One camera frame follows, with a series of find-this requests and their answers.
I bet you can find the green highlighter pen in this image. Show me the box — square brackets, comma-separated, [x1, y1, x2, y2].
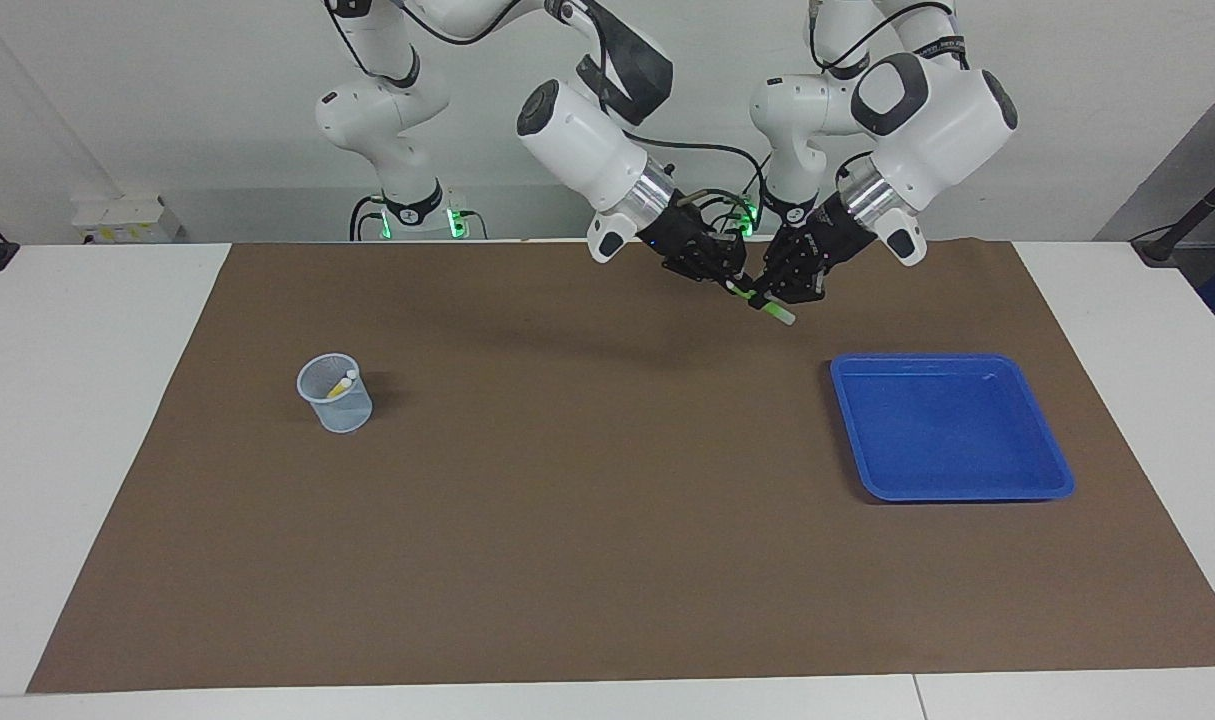
[725, 280, 798, 327]

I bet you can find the blue plastic tray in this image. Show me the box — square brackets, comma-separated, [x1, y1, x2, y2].
[830, 352, 1076, 503]

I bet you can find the brown table mat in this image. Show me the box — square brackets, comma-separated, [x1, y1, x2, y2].
[27, 238, 1215, 694]

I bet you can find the black stand pole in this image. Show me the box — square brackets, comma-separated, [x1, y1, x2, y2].
[1131, 160, 1215, 267]

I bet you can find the light blue mesh cup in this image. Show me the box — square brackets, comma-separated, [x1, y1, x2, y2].
[297, 353, 374, 434]

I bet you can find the white power box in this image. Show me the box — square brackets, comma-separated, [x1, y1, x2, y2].
[71, 194, 180, 245]

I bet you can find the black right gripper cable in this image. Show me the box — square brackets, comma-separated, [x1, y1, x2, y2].
[407, 0, 770, 216]

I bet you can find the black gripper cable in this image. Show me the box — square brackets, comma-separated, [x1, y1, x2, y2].
[407, 0, 770, 216]
[807, 0, 960, 186]

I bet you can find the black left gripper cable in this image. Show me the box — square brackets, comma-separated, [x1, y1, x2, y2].
[807, 0, 960, 186]

